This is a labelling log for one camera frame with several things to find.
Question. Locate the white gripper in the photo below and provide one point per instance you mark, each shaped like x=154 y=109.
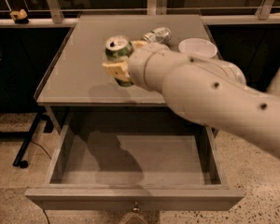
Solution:
x=138 y=66

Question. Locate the green soda can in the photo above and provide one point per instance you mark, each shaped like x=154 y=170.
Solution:
x=118 y=49

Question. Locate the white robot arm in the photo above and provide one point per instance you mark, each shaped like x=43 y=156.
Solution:
x=208 y=92

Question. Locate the crushed white can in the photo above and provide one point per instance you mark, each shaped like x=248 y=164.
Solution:
x=160 y=35

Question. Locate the open grey top drawer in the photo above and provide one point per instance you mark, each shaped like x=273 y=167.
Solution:
x=108 y=159

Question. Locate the metal drawer knob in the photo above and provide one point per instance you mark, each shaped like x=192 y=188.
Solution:
x=136 y=207

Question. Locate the white bowl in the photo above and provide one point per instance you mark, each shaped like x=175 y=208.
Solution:
x=198 y=46

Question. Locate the yellow and black toy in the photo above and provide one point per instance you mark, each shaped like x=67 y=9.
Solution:
x=19 y=16

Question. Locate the black stand leg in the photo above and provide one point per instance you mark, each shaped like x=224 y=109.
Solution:
x=19 y=162

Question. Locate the white railing frame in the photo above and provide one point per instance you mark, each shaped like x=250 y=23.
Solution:
x=65 y=13

